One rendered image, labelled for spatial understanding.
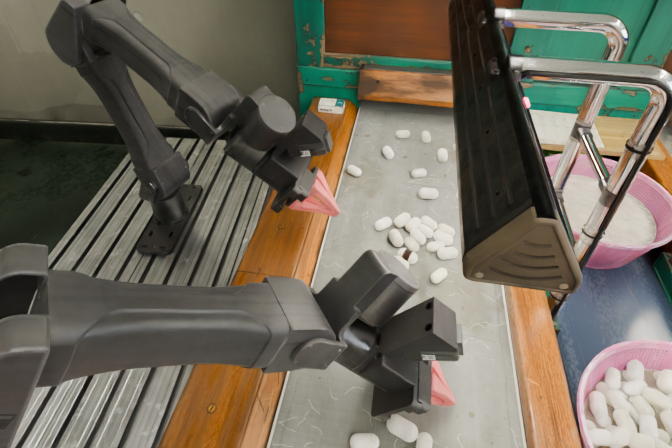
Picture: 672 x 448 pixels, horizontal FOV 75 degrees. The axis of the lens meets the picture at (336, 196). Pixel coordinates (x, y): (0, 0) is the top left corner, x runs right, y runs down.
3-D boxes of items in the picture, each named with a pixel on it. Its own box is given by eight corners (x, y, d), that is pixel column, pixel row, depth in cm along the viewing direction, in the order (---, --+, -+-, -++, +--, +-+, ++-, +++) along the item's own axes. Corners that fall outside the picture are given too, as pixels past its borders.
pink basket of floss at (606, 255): (602, 307, 74) (627, 271, 68) (483, 216, 91) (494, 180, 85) (684, 245, 85) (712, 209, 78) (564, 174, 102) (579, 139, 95)
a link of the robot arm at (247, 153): (287, 136, 66) (249, 107, 63) (272, 162, 62) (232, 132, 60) (265, 155, 71) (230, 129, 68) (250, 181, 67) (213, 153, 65)
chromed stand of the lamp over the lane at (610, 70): (430, 326, 71) (495, 63, 42) (431, 238, 86) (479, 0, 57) (552, 344, 69) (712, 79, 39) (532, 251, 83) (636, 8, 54)
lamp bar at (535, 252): (461, 283, 32) (483, 210, 27) (447, 10, 79) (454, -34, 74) (576, 298, 31) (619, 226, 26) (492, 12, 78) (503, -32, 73)
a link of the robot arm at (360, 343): (384, 309, 51) (339, 278, 49) (396, 341, 46) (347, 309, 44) (345, 348, 52) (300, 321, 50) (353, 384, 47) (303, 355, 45)
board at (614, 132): (498, 145, 95) (500, 140, 94) (492, 111, 106) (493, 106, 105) (663, 161, 90) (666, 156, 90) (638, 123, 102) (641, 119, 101)
